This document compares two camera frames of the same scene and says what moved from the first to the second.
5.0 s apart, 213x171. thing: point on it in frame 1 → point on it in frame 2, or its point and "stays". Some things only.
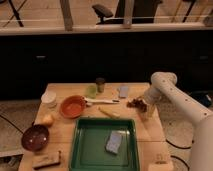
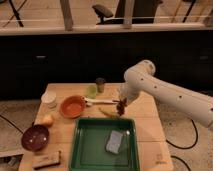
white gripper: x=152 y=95 → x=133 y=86
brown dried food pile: x=135 y=103 → x=122 y=103
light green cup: x=91 y=91 stays
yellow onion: x=48 y=119 stays
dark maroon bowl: x=35 y=137 stays
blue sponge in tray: x=114 y=142 stays
